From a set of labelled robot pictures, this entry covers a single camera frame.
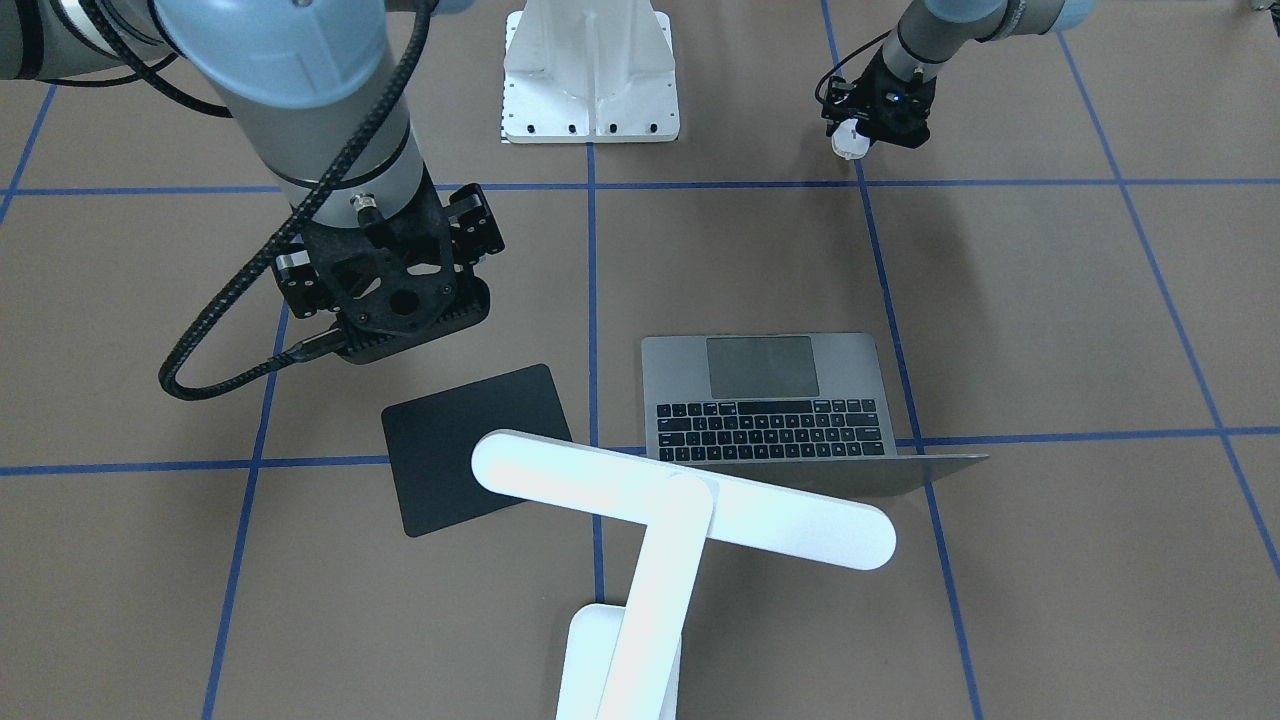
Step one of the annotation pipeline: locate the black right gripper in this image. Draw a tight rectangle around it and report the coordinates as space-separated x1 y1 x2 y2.
271 174 506 365

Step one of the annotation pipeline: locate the white computer mouse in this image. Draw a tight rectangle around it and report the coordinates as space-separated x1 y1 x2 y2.
829 118 873 161

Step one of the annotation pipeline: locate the grey laptop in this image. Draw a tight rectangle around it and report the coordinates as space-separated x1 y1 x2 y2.
640 332 983 500

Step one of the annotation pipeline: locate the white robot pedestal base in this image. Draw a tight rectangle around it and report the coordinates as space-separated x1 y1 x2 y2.
500 1 682 143

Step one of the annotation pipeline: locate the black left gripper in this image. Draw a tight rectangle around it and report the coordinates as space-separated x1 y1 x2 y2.
822 50 937 149

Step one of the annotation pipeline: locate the black mouse pad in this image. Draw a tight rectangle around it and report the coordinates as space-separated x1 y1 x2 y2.
380 364 572 538

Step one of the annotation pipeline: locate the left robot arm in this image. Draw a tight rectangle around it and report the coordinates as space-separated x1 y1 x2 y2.
814 1 1096 160

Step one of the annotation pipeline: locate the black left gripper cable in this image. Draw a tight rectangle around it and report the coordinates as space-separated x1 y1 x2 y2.
815 29 896 106

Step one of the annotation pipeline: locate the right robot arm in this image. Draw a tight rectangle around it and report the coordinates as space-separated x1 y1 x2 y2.
3 1 504 373

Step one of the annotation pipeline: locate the white desk lamp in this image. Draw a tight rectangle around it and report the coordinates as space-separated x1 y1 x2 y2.
471 430 897 719

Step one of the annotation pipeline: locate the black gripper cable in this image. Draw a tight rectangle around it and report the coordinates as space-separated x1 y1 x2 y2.
815 29 896 106
76 0 442 402

